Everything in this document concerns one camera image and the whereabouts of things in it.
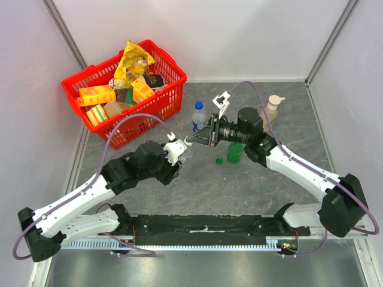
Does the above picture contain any blue cap drink bottle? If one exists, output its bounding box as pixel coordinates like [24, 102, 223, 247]
[191, 101, 207, 132]

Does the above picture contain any clear Pocari Sweat bottle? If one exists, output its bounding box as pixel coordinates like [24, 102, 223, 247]
[179, 140, 193, 164]

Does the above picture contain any white blue bottle cap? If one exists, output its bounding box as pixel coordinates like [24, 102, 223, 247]
[184, 136, 193, 146]

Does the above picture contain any green bottle cap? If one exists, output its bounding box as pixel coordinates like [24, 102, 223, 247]
[215, 157, 223, 165]

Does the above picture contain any green plastic bottle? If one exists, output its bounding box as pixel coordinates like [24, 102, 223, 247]
[226, 142, 244, 164]

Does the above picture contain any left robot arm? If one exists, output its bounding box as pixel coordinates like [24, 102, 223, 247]
[13, 140, 187, 262]

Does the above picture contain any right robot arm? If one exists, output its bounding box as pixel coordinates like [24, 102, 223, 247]
[186, 107, 367, 238]

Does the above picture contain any beige pump dispenser bottle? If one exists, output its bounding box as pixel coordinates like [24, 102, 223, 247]
[260, 95, 285, 132]

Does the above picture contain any red plastic shopping basket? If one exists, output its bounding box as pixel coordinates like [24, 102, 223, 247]
[61, 39, 188, 150]

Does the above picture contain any dark round can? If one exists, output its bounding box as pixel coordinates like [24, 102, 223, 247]
[140, 74, 165, 90]

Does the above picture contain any orange snack box right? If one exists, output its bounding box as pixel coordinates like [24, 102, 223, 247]
[132, 78, 155, 103]

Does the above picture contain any orange snack box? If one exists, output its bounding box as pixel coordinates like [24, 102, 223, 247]
[132, 78, 155, 103]
[77, 85, 116, 106]

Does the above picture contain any brown wooden block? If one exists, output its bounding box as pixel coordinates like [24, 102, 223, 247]
[103, 101, 133, 118]

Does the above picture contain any striped sponge block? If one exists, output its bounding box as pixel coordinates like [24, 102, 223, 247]
[86, 104, 108, 127]

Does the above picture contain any yellow snack bag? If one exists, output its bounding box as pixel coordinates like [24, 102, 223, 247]
[113, 41, 156, 88]

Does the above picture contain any orange snack box left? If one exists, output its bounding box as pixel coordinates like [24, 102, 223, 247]
[77, 85, 116, 106]

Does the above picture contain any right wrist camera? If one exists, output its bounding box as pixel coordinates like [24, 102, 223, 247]
[212, 91, 230, 119]

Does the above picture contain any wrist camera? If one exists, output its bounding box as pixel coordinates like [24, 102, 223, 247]
[163, 132, 187, 166]
[212, 91, 230, 119]

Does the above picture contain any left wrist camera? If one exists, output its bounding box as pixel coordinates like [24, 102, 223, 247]
[163, 132, 187, 166]

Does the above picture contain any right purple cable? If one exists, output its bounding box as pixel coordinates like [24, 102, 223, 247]
[229, 80, 380, 258]

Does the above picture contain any purple cable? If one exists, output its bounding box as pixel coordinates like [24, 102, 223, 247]
[12, 113, 174, 259]
[229, 80, 380, 258]

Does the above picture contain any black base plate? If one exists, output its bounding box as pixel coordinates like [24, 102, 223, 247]
[131, 215, 288, 247]

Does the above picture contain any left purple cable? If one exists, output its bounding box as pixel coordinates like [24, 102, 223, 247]
[12, 113, 174, 259]

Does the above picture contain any white cable duct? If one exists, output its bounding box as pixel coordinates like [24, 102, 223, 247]
[61, 237, 292, 252]

